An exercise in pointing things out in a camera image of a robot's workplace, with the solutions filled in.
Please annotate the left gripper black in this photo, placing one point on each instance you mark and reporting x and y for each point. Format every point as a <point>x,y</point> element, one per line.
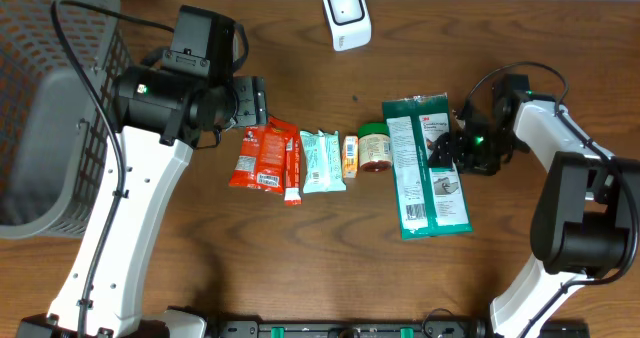
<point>256,101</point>

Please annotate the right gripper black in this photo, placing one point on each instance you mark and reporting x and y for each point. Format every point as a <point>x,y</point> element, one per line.
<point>457,146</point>

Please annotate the green white wipes pack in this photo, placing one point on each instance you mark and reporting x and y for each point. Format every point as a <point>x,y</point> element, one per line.
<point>430,200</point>

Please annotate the green lid jar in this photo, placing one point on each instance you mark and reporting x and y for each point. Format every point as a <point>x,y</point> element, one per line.
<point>374,147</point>

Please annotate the red snack bag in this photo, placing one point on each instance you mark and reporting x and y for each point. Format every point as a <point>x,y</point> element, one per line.
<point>262,160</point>

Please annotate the small orange box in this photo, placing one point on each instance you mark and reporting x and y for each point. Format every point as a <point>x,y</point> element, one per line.
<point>350,152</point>

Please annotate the light teal snack pack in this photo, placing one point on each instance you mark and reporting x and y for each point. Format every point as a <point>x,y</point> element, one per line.
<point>323,162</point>

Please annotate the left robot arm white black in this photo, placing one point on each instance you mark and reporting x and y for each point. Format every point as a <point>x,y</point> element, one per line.
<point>160,115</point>

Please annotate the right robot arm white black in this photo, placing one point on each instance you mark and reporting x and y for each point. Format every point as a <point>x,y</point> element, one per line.
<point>585,228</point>

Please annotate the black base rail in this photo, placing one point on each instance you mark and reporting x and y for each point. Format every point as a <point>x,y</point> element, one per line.
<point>443,328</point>

